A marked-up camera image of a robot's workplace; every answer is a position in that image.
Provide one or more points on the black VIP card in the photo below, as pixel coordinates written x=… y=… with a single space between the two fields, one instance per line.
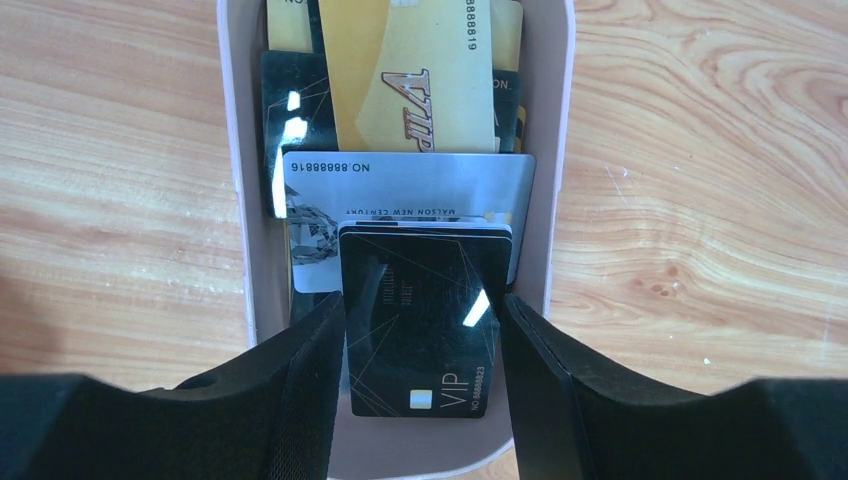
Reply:
x=422 y=304

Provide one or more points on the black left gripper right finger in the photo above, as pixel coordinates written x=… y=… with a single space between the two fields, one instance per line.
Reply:
x=577 y=414

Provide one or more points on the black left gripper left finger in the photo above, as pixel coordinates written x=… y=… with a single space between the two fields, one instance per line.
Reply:
x=269 y=413

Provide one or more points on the dark patterned card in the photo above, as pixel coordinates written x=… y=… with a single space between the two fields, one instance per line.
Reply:
x=297 y=115

